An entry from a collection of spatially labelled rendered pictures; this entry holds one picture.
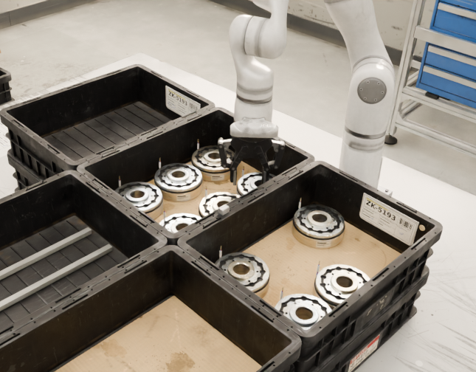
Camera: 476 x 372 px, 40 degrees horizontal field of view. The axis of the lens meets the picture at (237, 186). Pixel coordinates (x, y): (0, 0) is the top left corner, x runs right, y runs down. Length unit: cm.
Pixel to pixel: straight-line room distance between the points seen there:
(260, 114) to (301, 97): 239
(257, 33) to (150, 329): 54
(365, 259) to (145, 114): 72
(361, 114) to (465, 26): 164
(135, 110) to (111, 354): 80
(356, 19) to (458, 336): 66
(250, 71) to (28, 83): 266
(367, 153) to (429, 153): 187
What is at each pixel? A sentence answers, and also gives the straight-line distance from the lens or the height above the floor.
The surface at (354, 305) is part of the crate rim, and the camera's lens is 105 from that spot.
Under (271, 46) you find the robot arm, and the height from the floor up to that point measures 120.
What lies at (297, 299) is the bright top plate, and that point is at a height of 86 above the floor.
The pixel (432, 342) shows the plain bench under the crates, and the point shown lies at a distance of 134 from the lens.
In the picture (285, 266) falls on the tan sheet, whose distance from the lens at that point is 123.
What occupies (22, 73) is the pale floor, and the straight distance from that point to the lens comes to 389.
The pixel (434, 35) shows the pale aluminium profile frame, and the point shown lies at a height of 60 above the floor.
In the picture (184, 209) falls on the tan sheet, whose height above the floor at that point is 83.
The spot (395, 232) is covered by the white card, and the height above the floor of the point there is 87.
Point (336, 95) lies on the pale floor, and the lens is 369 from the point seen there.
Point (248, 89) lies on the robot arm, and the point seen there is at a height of 110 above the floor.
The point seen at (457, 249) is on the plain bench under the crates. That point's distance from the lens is 157.
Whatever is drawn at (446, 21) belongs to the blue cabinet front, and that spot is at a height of 66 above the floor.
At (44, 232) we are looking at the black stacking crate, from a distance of 132.
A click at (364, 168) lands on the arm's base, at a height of 87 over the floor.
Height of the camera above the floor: 165
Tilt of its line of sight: 35 degrees down
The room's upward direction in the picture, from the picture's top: 4 degrees clockwise
